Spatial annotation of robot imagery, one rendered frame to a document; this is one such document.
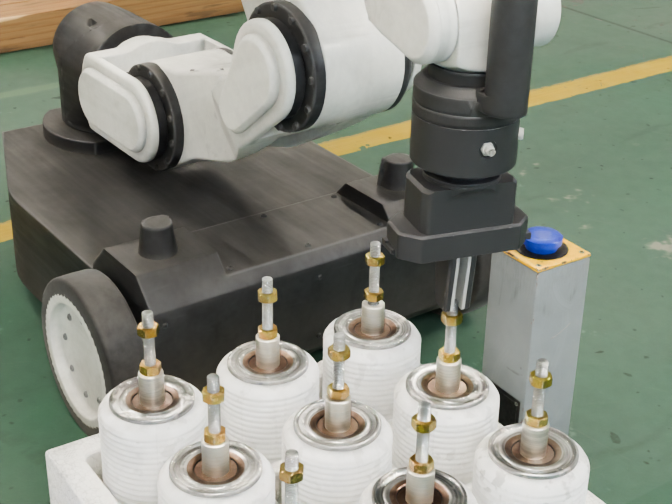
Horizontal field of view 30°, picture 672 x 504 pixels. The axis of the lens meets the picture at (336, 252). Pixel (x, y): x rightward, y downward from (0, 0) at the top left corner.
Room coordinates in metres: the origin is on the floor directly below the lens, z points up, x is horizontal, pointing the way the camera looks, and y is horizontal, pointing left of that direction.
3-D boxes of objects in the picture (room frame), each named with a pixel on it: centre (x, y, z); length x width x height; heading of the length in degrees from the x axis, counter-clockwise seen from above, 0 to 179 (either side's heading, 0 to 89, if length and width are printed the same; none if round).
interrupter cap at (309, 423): (0.89, 0.00, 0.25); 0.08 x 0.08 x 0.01
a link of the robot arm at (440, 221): (0.96, -0.10, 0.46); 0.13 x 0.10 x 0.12; 110
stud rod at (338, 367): (0.89, 0.00, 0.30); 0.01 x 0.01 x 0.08
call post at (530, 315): (1.12, -0.20, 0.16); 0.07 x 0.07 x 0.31; 34
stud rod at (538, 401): (0.86, -0.17, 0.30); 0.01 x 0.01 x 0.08
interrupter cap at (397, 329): (1.06, -0.04, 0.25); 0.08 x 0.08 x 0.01
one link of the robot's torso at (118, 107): (1.63, 0.22, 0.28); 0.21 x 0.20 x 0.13; 36
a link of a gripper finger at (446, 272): (0.95, -0.09, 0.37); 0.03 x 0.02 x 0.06; 20
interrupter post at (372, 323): (1.06, -0.04, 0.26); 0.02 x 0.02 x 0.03
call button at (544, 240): (1.12, -0.20, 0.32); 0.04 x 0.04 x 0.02
